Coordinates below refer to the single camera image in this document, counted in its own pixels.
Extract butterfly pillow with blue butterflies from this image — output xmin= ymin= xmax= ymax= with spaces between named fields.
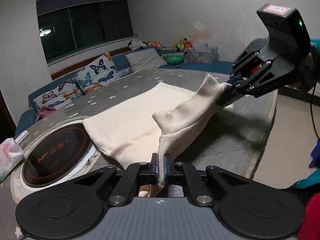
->
xmin=74 ymin=52 xmax=120 ymax=94

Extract dark window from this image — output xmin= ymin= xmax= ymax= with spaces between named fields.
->
xmin=36 ymin=0 xmax=135 ymax=63

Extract blue sofa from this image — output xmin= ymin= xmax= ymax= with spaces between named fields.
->
xmin=15 ymin=50 xmax=235 ymax=135

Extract clear plastic storage box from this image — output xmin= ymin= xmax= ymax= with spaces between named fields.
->
xmin=185 ymin=44 xmax=220 ymax=64

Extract grey star tablecloth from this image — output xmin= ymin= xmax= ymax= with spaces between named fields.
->
xmin=0 ymin=67 xmax=278 ymax=240

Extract butterfly pillow with purple butterfly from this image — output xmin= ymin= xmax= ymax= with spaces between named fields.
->
xmin=32 ymin=78 xmax=83 ymax=113

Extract plain grey pillow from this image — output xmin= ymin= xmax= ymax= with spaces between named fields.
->
xmin=125 ymin=48 xmax=167 ymax=72

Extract black white plush toy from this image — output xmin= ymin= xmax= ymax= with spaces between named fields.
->
xmin=127 ymin=40 xmax=149 ymax=51

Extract black round induction cooker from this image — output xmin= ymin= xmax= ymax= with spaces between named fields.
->
xmin=22 ymin=123 xmax=97 ymax=188

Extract person's right forearm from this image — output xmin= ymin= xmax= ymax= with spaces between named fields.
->
xmin=309 ymin=38 xmax=320 ymax=55

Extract person's body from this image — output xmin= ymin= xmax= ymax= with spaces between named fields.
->
xmin=290 ymin=142 xmax=320 ymax=240

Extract black cable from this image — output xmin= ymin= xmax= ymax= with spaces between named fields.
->
xmin=310 ymin=79 xmax=320 ymax=139

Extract cream sweatshirt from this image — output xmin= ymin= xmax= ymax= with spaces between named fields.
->
xmin=82 ymin=74 xmax=232 ymax=198

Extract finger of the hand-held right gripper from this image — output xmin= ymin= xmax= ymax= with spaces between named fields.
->
xmin=215 ymin=59 xmax=295 ymax=106
xmin=229 ymin=38 xmax=267 ymax=80

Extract green plastic bowl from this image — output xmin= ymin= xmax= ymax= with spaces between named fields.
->
xmin=167 ymin=55 xmax=184 ymax=65

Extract yellow green toy figures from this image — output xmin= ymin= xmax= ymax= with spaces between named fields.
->
xmin=174 ymin=38 xmax=194 ymax=52

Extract white power strip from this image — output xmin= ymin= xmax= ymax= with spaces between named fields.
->
xmin=14 ymin=131 xmax=29 ymax=145

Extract pink white tissue pack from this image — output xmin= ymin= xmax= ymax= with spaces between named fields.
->
xmin=0 ymin=138 xmax=25 ymax=182

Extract pink cloth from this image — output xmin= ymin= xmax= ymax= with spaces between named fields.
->
xmin=36 ymin=106 xmax=57 ymax=123

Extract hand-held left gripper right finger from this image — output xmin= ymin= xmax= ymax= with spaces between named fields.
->
xmin=164 ymin=154 xmax=247 ymax=207

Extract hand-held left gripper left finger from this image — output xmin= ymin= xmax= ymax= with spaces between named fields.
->
xmin=74 ymin=153 xmax=160 ymax=207

